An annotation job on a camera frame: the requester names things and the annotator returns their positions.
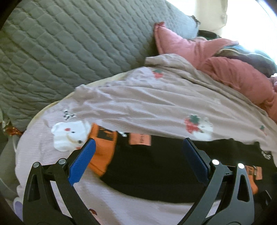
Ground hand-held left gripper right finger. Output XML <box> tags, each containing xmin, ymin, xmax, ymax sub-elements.
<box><xmin>180</xmin><ymin>137</ymin><xmax>254</xmax><ymax>225</ymax></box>

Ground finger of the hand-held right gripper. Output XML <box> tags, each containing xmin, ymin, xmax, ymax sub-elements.
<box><xmin>258</xmin><ymin>190</ymin><xmax>272</xmax><ymax>207</ymax></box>

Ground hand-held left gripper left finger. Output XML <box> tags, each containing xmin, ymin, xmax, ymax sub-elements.
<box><xmin>22</xmin><ymin>138</ymin><xmax>102</xmax><ymax>225</ymax></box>

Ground black sweater with orange cuffs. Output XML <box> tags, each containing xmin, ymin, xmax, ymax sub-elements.
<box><xmin>88</xmin><ymin>123</ymin><xmax>277</xmax><ymax>204</ymax></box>

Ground pink strawberry bear print blanket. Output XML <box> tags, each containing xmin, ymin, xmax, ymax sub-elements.
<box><xmin>13</xmin><ymin>54</ymin><xmax>277</xmax><ymax>225</ymax></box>

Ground red gold patterned cloth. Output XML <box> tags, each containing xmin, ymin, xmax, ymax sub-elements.
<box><xmin>2</xmin><ymin>121</ymin><xmax>23</xmax><ymax>137</ymax></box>

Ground pink ruffled comforter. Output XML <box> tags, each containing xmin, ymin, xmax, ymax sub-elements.
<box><xmin>154</xmin><ymin>22</ymin><xmax>277</xmax><ymax>122</ymax></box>

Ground grey quilted cover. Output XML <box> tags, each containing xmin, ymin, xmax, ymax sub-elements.
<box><xmin>0</xmin><ymin>0</ymin><xmax>199</xmax><ymax>133</ymax></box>

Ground dark striped pillow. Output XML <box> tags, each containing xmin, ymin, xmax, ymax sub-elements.
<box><xmin>216</xmin><ymin>41</ymin><xmax>277</xmax><ymax>77</ymax></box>

